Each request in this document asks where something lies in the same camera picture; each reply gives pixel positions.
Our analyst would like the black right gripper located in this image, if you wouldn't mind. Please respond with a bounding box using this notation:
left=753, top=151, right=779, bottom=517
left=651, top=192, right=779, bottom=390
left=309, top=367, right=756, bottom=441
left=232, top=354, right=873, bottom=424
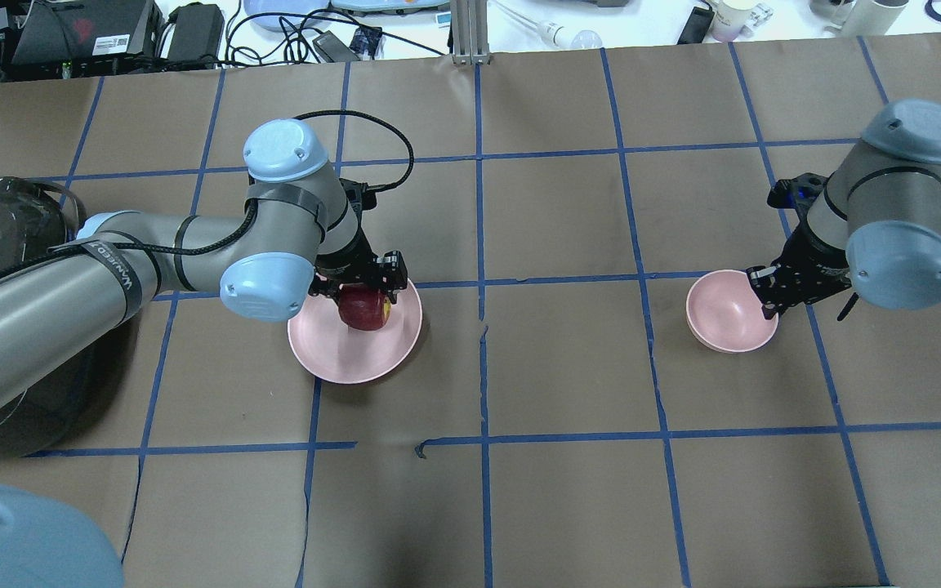
left=747, top=172, right=859, bottom=323

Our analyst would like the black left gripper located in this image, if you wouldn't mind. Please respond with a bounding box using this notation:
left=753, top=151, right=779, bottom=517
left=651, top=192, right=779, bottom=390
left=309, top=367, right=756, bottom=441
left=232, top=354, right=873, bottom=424
left=311, top=180, right=408, bottom=299

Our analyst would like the red apple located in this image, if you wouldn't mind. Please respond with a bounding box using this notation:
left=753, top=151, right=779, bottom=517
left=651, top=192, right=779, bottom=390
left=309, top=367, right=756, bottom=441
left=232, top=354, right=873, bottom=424
left=337, top=284, right=392, bottom=332

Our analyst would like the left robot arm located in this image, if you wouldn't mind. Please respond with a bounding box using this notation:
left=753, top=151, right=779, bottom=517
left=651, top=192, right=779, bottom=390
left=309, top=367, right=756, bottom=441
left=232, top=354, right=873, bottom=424
left=0, top=116, right=408, bottom=409

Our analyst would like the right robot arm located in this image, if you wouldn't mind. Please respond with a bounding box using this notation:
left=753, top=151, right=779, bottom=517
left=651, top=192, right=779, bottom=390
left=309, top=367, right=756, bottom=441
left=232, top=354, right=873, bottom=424
left=746, top=98, right=941, bottom=319

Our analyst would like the pink plate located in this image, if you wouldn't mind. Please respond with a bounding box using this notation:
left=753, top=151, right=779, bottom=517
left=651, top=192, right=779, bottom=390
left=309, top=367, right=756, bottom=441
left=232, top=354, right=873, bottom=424
left=286, top=282, right=423, bottom=385

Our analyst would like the pink bowl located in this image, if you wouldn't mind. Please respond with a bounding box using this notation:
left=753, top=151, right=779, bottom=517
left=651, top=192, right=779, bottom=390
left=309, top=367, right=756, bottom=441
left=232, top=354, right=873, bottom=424
left=685, top=270, right=779, bottom=354

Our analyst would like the white mug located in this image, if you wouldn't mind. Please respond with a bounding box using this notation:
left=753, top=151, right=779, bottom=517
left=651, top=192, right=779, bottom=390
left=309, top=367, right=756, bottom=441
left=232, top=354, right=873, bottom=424
left=828, top=1, right=910, bottom=37

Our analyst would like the lavender cup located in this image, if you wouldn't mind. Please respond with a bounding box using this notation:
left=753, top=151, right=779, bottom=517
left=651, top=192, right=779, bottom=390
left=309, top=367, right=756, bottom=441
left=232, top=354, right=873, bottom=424
left=711, top=0, right=758, bottom=43

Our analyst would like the black power adapter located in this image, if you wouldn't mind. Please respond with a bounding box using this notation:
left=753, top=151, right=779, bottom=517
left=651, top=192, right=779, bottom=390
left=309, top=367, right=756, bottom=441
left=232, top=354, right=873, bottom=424
left=165, top=2, right=224, bottom=69

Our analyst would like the dark grey rice cooker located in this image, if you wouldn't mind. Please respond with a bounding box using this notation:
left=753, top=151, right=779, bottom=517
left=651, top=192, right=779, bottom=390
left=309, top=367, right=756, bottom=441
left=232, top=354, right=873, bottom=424
left=0, top=177, right=95, bottom=460

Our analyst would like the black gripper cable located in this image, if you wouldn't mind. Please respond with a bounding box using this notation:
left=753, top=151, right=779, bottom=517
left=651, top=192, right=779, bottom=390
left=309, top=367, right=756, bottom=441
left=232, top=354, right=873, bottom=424
left=46, top=110, right=415, bottom=270

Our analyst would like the aluminium frame post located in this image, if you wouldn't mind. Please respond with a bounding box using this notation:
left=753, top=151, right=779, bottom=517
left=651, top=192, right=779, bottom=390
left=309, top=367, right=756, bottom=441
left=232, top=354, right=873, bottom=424
left=449, top=0, right=492, bottom=66

